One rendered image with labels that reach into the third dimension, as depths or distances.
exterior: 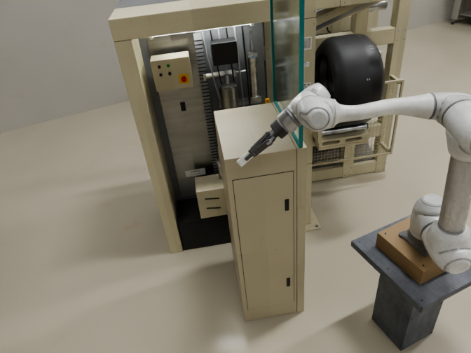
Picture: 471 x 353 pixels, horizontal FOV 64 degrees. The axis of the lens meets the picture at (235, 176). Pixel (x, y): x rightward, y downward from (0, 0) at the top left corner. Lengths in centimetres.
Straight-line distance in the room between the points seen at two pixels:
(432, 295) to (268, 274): 87
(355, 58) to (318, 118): 127
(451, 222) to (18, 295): 292
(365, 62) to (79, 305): 254
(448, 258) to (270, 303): 117
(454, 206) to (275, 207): 81
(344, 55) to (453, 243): 128
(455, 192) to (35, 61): 520
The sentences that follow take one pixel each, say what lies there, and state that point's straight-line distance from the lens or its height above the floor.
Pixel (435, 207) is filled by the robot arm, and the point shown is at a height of 102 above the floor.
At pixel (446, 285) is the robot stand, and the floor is 65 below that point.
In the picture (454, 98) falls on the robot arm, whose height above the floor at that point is 158.
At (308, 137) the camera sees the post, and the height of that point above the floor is 85.
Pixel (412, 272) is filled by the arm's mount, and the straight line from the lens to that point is 211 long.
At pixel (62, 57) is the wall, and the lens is 584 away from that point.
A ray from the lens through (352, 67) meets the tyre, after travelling 249.
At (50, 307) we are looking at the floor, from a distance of 319.
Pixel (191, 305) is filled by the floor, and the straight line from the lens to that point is 281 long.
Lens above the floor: 222
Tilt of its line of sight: 35 degrees down
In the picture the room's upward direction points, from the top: 6 degrees counter-clockwise
